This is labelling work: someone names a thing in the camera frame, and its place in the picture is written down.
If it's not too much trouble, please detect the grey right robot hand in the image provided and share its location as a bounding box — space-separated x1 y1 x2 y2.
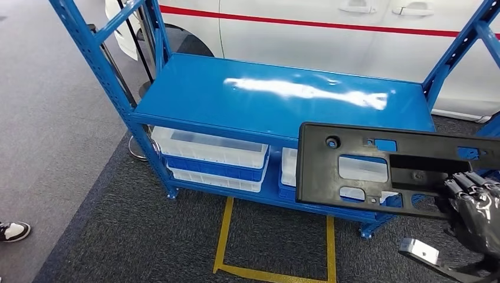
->
434 171 500 261

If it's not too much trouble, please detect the black plastic plate bracket part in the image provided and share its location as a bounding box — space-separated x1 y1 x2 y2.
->
295 121 500 219

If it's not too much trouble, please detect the blue metal shelf rack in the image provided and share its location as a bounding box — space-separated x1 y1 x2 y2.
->
48 0 500 240

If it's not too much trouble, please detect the yellow floor tape square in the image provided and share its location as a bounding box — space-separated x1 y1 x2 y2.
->
212 197 337 283

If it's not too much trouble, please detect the white car with red stripe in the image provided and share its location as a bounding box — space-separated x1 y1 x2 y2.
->
104 0 500 124

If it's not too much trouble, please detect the person's shoe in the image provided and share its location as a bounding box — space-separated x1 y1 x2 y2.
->
0 221 31 243

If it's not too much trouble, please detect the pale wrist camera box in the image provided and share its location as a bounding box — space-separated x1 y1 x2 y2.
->
399 238 440 266

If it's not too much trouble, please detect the metal stanchion post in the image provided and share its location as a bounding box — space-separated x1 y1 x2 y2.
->
87 24 161 162
116 0 155 98

